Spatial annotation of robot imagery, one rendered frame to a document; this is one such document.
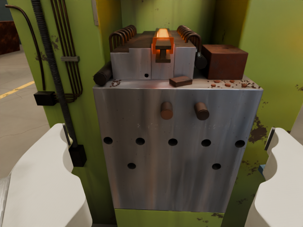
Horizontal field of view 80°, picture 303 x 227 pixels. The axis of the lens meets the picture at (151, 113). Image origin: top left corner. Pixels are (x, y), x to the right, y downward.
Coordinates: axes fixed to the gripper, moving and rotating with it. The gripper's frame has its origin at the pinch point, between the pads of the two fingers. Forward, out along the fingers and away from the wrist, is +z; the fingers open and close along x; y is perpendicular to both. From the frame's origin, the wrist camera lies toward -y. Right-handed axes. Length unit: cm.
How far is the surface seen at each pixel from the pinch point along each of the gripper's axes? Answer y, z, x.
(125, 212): 55, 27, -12
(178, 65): 4.8, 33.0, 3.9
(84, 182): 65, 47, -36
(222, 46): 1.9, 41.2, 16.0
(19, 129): 100, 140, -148
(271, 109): 24, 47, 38
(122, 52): 2.0, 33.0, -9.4
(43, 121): 100, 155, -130
